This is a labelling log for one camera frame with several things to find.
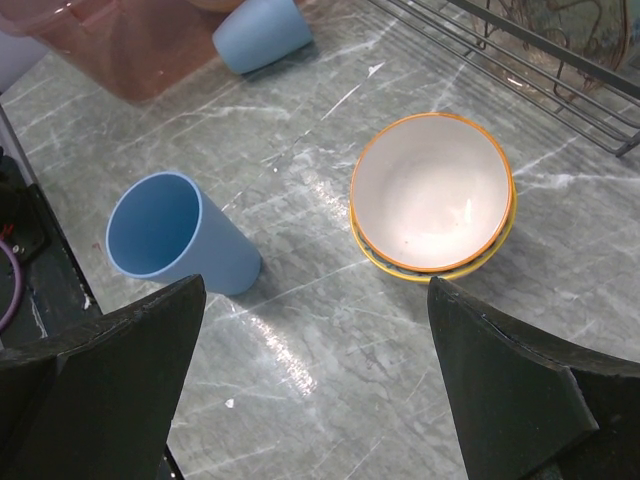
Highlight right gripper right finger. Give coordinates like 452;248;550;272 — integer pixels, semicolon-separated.
427;278;639;479

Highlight light blue cup lying down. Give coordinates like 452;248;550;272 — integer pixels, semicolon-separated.
212;0;313;75

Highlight cream bowl under red bowl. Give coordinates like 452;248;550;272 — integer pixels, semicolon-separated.
349;180;518;284

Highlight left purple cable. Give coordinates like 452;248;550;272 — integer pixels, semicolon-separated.
0;239;25;334

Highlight black wire dish rack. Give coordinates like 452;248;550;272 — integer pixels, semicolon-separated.
375;1;639;157

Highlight pink transparent plastic bin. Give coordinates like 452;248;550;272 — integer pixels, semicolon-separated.
1;0;240;103

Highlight blue upright plastic cup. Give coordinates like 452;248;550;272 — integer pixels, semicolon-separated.
105;172;262;296

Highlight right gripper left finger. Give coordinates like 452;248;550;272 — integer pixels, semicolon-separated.
1;275;206;479

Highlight white bowl blue dashes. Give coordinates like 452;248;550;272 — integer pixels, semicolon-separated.
349;112;515;273

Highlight clear glass plate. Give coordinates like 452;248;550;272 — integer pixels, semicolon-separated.
472;1;639;100

